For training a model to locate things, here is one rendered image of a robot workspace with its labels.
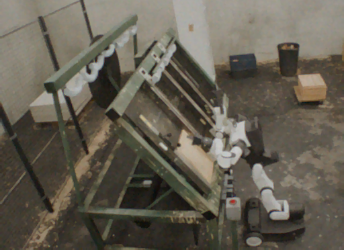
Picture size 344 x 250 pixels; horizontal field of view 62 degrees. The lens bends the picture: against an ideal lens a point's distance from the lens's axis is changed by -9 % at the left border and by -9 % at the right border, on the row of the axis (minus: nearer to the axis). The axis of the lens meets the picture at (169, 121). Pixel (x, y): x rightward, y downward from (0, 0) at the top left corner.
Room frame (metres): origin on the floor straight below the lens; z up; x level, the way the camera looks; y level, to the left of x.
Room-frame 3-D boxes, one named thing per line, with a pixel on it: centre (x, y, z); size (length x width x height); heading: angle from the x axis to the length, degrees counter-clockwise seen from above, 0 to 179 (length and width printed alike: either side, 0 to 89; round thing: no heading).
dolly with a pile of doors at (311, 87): (4.82, -2.70, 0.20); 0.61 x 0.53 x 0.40; 164
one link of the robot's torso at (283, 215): (2.17, -0.97, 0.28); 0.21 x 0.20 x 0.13; 73
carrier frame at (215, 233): (3.09, 0.11, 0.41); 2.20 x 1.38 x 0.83; 163
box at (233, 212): (1.84, -0.39, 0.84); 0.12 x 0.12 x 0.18; 73
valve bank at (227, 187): (2.28, -0.46, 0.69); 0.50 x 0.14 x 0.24; 163
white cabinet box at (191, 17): (6.50, -0.91, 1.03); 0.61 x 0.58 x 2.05; 164
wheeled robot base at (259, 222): (2.18, -0.94, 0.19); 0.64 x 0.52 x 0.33; 73
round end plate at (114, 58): (3.12, 0.54, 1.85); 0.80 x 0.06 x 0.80; 163
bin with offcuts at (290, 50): (6.12, -2.89, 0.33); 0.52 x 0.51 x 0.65; 164
